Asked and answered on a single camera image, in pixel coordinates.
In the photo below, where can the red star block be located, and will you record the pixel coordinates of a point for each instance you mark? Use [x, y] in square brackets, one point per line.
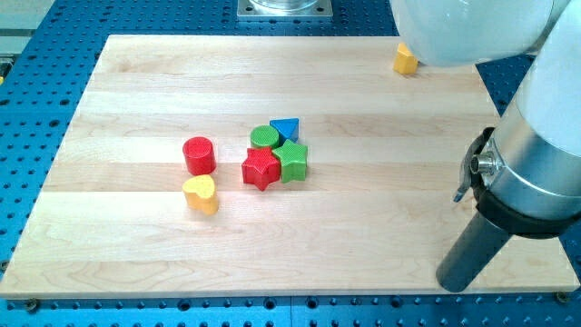
[260, 168]

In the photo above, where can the green cylinder block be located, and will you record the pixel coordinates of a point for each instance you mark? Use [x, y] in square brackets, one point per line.
[265, 136]

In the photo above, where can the wooden board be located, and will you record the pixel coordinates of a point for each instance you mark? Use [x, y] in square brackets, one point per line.
[374, 215]

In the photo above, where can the yellow heart block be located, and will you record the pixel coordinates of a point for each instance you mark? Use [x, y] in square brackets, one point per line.
[201, 194]

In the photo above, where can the red cylinder block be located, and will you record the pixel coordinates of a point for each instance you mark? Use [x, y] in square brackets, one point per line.
[199, 155]

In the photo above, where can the yellow hexagon block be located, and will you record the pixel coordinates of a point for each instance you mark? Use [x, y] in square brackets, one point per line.
[405, 62]

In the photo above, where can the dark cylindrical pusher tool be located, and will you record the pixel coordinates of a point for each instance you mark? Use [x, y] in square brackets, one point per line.
[480, 241]

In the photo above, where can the green star block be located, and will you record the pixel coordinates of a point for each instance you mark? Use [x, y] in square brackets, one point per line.
[293, 159]

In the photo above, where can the blue triangle block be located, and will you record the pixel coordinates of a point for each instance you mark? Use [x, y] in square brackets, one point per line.
[287, 128]

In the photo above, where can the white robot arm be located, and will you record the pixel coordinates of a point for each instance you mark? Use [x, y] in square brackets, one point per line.
[528, 175]

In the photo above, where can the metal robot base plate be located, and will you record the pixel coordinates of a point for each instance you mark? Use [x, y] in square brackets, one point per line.
[284, 8]

